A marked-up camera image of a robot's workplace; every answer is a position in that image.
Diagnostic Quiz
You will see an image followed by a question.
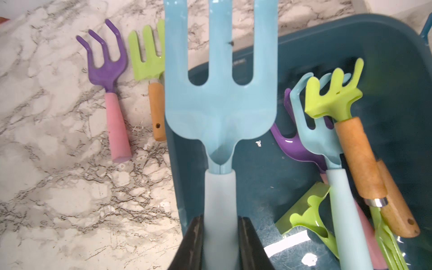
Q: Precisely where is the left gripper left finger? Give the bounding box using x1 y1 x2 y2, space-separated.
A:
168 215 204 270

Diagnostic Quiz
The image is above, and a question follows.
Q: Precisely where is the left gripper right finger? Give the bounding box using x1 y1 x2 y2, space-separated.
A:
238 217 275 270

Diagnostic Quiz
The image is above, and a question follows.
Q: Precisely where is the light blue fork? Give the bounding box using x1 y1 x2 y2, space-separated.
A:
164 1 278 270

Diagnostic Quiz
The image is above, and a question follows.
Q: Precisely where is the green wide fork wooden handle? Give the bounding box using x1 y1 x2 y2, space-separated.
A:
128 19 167 141

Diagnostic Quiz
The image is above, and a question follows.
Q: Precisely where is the purple rake pink handle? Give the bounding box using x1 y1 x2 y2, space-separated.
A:
76 19 132 163

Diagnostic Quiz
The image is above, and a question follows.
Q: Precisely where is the teal fork yellow handle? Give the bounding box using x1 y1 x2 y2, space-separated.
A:
420 13 432 46

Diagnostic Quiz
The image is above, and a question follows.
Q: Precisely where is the light blue rake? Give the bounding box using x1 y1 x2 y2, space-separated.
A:
290 72 373 270

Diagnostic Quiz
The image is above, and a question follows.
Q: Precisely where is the green trowel wooden handle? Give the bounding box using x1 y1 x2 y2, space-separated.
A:
275 182 339 258

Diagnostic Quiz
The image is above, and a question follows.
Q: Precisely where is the purple tool pink handle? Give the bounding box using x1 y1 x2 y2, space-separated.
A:
269 87 389 270

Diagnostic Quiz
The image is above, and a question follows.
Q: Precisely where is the green rake wooden handle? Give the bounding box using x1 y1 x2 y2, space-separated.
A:
305 58 388 208

